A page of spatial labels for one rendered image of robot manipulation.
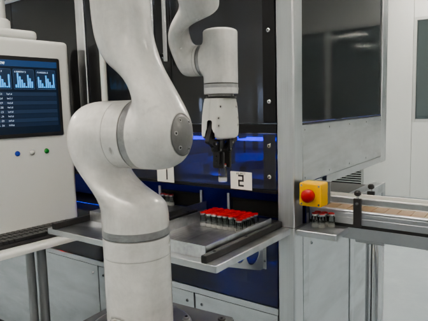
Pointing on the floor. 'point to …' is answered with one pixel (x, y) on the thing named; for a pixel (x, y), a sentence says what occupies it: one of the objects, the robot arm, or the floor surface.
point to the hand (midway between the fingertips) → (221, 159)
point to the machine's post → (290, 156)
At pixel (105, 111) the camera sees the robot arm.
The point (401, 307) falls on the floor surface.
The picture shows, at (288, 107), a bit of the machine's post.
